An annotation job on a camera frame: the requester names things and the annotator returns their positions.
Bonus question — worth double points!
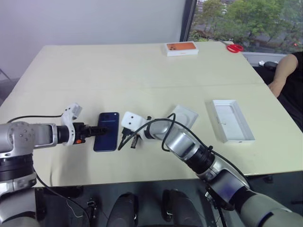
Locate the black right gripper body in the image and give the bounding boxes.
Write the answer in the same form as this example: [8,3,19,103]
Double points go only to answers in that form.
[121,128,143,142]

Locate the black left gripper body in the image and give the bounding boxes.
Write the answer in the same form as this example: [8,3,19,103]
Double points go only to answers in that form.
[72,122,92,145]

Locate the dark blue smartphone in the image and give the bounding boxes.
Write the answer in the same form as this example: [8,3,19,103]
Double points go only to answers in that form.
[93,112,120,153]

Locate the white phone box lid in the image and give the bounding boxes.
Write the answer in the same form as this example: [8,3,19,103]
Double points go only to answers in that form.
[169,104,199,131]

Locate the white phone box base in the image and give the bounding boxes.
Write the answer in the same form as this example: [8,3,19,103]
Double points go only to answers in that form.
[204,99,256,144]

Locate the orange printed phone box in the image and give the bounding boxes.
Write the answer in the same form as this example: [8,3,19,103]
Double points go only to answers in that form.
[163,42,199,58]

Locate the dark rounded shape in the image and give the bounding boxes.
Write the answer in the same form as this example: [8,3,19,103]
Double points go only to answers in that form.
[110,192,140,227]
[161,188,205,227]

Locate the black computer mouse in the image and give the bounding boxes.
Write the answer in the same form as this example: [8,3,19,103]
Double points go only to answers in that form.
[263,61,280,70]

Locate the person's black shirt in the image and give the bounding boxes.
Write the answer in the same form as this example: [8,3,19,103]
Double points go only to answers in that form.
[276,50,303,134]

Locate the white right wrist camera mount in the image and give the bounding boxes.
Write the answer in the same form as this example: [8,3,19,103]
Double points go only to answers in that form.
[121,111,149,140]

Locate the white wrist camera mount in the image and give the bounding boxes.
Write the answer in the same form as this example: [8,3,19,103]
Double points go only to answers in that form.
[121,111,149,140]
[60,102,83,146]

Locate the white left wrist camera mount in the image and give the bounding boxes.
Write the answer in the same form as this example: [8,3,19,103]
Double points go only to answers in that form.
[60,102,83,146]

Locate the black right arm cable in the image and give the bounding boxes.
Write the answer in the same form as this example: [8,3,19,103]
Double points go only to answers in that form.
[117,113,250,187]

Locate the thin white wire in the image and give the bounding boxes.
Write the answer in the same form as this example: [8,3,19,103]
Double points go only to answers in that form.
[65,198,83,218]

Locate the dark window frame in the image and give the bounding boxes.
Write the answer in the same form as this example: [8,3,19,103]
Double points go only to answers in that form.
[179,0,197,43]

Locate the red handled scissors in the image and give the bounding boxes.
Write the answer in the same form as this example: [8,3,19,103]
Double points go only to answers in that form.
[219,40,245,53]

